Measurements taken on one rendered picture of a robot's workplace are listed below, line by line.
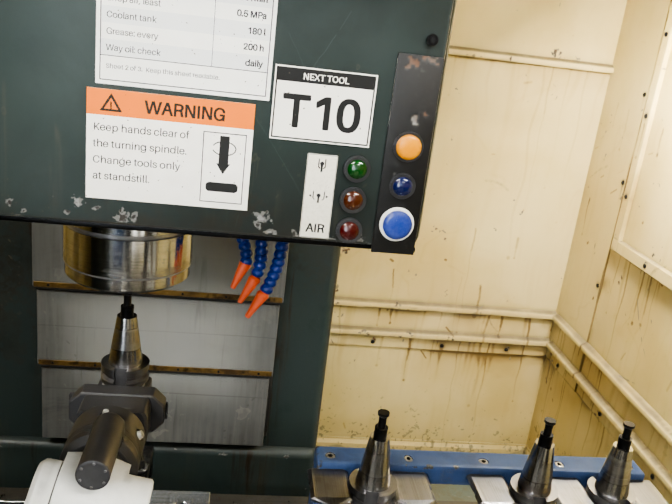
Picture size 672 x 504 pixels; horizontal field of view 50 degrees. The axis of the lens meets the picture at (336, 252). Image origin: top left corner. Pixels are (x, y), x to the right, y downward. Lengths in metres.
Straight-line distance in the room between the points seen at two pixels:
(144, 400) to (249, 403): 0.61
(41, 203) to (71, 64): 0.14
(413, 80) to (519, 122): 1.16
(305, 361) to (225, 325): 0.20
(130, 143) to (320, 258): 0.80
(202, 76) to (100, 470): 0.40
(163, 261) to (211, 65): 0.29
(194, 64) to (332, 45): 0.13
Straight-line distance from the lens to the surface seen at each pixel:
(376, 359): 1.98
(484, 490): 1.04
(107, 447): 0.82
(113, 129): 0.73
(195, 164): 0.72
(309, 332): 1.53
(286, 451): 1.65
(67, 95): 0.73
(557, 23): 1.87
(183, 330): 1.48
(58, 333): 1.53
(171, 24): 0.71
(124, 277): 0.90
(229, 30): 0.70
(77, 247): 0.92
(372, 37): 0.71
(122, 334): 1.00
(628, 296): 1.75
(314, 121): 0.71
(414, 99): 0.72
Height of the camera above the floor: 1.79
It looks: 18 degrees down
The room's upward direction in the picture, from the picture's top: 7 degrees clockwise
